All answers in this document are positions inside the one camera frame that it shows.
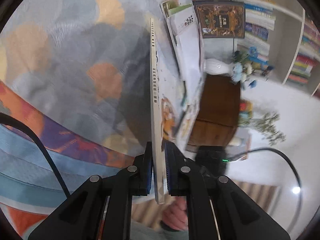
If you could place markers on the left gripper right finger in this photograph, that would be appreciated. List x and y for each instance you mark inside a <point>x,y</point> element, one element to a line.
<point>184,179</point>

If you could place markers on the patterned grey rug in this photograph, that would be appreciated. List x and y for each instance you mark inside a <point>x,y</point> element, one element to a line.
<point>77,73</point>

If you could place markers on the white Shanhaijing book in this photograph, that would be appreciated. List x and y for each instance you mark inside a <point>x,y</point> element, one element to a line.
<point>157,117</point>

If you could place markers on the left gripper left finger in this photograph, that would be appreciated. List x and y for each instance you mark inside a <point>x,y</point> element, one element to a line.
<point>134,180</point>

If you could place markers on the green poetry book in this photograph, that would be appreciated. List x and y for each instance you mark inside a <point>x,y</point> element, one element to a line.
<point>171,7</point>

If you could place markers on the white bookshelf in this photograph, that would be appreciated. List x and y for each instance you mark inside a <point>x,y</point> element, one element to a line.
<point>282,44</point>

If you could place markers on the dark ornate encyclopedia book lower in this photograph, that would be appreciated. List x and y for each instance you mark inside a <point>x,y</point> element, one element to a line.
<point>221,19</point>

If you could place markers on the white wisdom stories book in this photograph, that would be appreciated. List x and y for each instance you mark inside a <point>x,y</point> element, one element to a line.
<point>190,114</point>

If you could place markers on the person's right hand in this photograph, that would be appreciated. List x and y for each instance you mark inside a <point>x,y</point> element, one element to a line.
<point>175,215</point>

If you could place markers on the green potted plant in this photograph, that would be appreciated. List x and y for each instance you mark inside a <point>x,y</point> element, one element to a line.
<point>265,125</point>

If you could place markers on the brown wooden cabinet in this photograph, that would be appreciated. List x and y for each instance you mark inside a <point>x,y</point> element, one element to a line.
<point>217,120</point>

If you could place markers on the white ceramic vase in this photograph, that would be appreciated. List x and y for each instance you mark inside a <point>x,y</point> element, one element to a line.
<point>216,67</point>

